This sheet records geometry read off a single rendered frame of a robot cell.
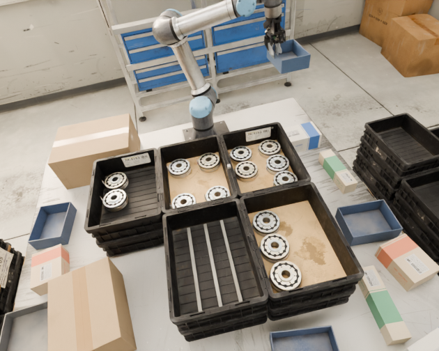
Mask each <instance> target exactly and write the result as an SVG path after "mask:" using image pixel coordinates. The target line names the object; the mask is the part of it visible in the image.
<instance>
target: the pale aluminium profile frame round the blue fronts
mask: <svg viewBox="0 0 439 351"><path fill-rule="evenodd" d="M96 1H97V3H98V7H99V9H100V12H101V15H102V18H103V20H104V22H105V26H106V27H107V31H108V33H109V37H110V39H111V42H112V45H113V46H114V50H115V52H116V55H117V57H118V61H119V63H120V65H121V69H122V71H123V74H124V76H125V80H126V82H127V84H128V88H129V89H130V93H131V95H132V99H133V100H134V104H135V106H136V108H137V112H138V114H139V117H140V118H139V121H141V122H142V121H145V120H146V117H145V116H143V113H142V112H143V111H149V110H152V109H157V108H161V107H166V106H169V105H173V104H178V103H181V102H187V101H190V100H193V99H194V98H193V97H192V95H188V96H185V97H180V98H176V99H173V100H167V101H164V102H159V103H155V104H150V105H147V106H143V105H141V102H140V98H142V97H146V96H149V95H155V94H158V93H163V92H167V91H172V90H176V89H179V88H185V87H188V86H190V84H189V82H188V81H185V82H182V83H178V84H173V85H169V86H164V87H160V88H155V89H148V90H146V91H142V92H139V87H138V84H137V80H136V78H135V76H134V73H133V70H138V69H141V68H147V67H150V66H154V65H159V64H163V63H168V62H172V61H177V60H178V59H177V58H176V55H171V56H165V57H162V58H156V59H153V60H149V61H143V62H140V63H134V64H130V60H129V58H128V55H127V52H126V50H125V46H124V44H123V40H122V37H121V35H120V34H118V37H119V40H120V42H121V44H119V45H118V43H117V41H116V37H115V35H114V33H113V31H112V27H111V23H110V21H109V18H108V15H107V12H106V10H105V6H104V4H103V2H102V0H96ZM190 1H191V6H192V9H196V5H195V0H190ZM106 2H107V5H108V8H109V12H110V14H111V17H112V19H113V22H114V26H115V25H118V21H117V19H116V15H115V12H114V9H113V6H112V4H111V0H106ZM201 7H202V9H203V8H206V7H207V3H206V0H201ZM295 8H296V0H291V6H290V8H286V13H287V12H290V17H289V29H288V30H285V31H286V36H288V39H289V40H291V39H293V36H294V26H295ZM210 29H211V27H209V28H207V29H204V30H205V32H206V42H207V48H203V49H197V50H194V51H192V53H193V55H194V56H200V55H204V54H208V57H209V61H208V69H209V76H206V77H204V79H205V81H206V82H209V84H210V86H211V87H213V88H214V89H215V90H216V93H217V101H216V104H218V103H220V99H218V94H220V93H225V92H229V91H234V90H238V89H241V88H246V87H249V86H255V85H258V84H264V83H267V82H270V81H275V80H279V79H284V78H286V83H284V85H285V86H291V83H290V82H289V81H291V72H287V73H284V74H280V75H275V76H271V77H266V78H262V79H257V80H254V81H248V82H245V83H241V84H236V85H232V86H227V87H224V88H219V87H217V83H218V81H219V80H220V79H223V78H227V77H232V76H236V75H241V74H245V73H248V72H253V71H257V70H262V69H266V68H271V67H274V65H273V64H272V63H271V62H269V63H264V64H260V65H255V66H252V67H248V68H243V69H239V70H234V71H230V72H229V71H227V72H223V73H221V74H218V75H216V74H215V65H216V64H215V60H214V58H213V52H218V51H222V50H225V49H231V48H235V47H241V46H244V45H250V44H254V43H257V42H263V41H264V36H265V35H262V36H257V37H253V38H248V39H244V40H238V41H235V42H229V43H225V44H222V45H215V46H212V43H211V37H210ZM109 30H110V31H111V34H112V36H111V34H110V31H109ZM119 48H123V51H124V54H125V57H126V59H127V62H128V65H125V62H124V60H123V57H122V54H121V51H120V49H119ZM128 71H130V76H129V74H128Z"/></svg>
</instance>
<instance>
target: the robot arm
mask: <svg viewBox="0 0 439 351"><path fill-rule="evenodd" d="M258 3H264V11H265V19H266V21H265V22H264V23H263V27H264V28H265V29H266V31H265V36H264V44H265V46H266V48H267V50H268V52H269V54H270V55H271V57H273V58H275V55H274V50H273V45H274V44H275V53H276V54H277V55H279V53H280V54H281V53H282V49H281V43H283V42H286V31H285V30H284V29H283V28H282V27H281V25H280V22H281V21H282V6H283V5H282V0H225V1H221V2H219V3H216V4H214V5H211V6H209V7H206V8H203V9H201V10H198V11H195V12H193V13H190V14H188V15H184V16H182V14H181V13H180V12H179V11H177V10H175V9H167V10H165V11H163V12H162V13H161V14H160V16H159V17H158V18H157V19H156V20H155V21H154V23H153V28H152V30H153V35H154V37H155V39H156V40H157V41H158V42H159V43H161V44H163V45H167V46H169V47H171V48H172V49H173V51H174V54H175V55H176V58H177V59H178V62H179V63H180V66H181V68H182V70H183V72H184V74H185V76H186V78H187V80H188V82H189V84H190V86H191V88H192V90H191V94H192V97H193V98H194V99H193V100H191V102H190V114H191V118H192V125H193V131H192V139H198V138H202V137H208V136H212V135H218V132H217V130H216V128H215V126H214V122H213V111H214V108H215V104H216V101H217V93H216V90H215V89H214V88H213V87H211V86H210V84H209V83H208V82H206V81H205V79H204V77H203V75H202V73H201V70H200V68H199V66H198V63H197V61H196V59H195V57H194V55H193V53H192V50H191V48H190V46H189V44H188V41H187V37H188V35H189V34H192V33H196V32H197V31H201V30H204V29H207V28H209V27H212V26H215V25H218V24H221V23H223V22H227V21H229V20H233V19H235V18H237V17H241V16H242V17H249V16H250V15H251V14H252V13H253V12H254V10H255V8H256V5H257V4H258ZM284 36H285V38H284Z"/></svg>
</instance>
